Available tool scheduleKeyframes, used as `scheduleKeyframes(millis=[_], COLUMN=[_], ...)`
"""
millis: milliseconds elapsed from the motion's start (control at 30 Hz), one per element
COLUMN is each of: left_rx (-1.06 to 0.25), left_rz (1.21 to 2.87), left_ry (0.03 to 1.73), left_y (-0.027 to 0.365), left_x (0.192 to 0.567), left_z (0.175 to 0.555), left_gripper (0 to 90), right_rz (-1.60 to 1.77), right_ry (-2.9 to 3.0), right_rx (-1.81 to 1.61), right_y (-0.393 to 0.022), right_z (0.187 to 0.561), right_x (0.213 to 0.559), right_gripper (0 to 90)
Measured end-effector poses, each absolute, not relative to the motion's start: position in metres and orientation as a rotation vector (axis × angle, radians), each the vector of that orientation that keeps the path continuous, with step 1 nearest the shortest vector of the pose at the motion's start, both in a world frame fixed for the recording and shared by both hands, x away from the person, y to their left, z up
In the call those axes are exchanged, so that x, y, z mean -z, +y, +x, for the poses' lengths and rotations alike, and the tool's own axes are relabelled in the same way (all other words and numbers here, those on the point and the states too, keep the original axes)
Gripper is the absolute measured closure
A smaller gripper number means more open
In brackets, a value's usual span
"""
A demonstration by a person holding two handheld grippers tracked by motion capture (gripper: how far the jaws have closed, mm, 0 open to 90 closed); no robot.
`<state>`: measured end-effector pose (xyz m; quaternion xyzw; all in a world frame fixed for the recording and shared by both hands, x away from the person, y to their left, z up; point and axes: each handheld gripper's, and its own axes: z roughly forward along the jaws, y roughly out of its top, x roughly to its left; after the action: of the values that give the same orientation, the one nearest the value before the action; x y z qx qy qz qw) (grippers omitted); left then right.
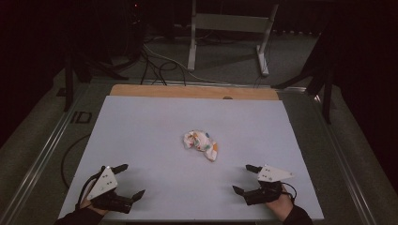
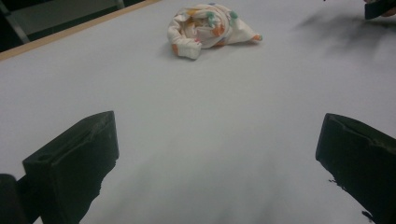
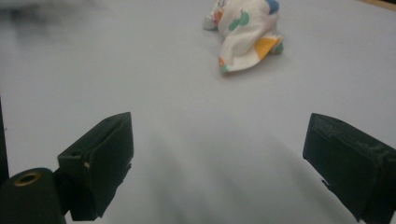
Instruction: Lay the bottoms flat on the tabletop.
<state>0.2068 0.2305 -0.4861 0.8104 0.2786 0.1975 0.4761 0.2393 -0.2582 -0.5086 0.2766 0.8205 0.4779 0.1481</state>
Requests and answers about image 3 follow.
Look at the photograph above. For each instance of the light grey table mat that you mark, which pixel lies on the light grey table mat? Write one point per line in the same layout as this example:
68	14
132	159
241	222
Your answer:
199	109

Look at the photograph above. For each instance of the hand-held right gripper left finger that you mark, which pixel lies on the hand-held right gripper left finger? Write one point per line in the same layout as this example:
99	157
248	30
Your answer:
102	155

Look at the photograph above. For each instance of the white fruit-print baby pants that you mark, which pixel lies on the white fruit-print baby pants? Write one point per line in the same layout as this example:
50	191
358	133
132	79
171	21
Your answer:
246	37

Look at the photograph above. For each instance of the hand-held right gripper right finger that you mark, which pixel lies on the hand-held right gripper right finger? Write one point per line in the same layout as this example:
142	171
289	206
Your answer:
351	161

